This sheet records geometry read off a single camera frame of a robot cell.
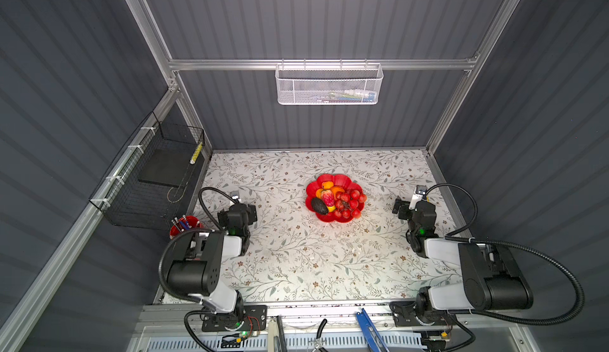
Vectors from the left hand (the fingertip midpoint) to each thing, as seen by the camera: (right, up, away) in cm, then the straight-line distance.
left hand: (235, 208), depth 94 cm
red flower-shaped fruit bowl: (+43, +11, +11) cm, 46 cm away
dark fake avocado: (+34, +1, 0) cm, 34 cm away
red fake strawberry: (+37, +4, 0) cm, 37 cm away
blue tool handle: (+49, -33, -24) cm, 64 cm away
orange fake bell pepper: (+40, +7, +3) cm, 41 cm away
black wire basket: (-22, +10, -20) cm, 31 cm away
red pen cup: (-13, -3, -14) cm, 19 cm away
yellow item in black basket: (-9, +21, -12) cm, 26 cm away
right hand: (+71, +4, -3) cm, 71 cm away
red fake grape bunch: (+44, +1, -3) cm, 44 cm away
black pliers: (+33, -36, -23) cm, 54 cm away
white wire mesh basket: (+39, +57, +18) cm, 71 cm away
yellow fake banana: (+39, 0, +1) cm, 39 cm away
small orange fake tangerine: (+38, +9, +8) cm, 40 cm away
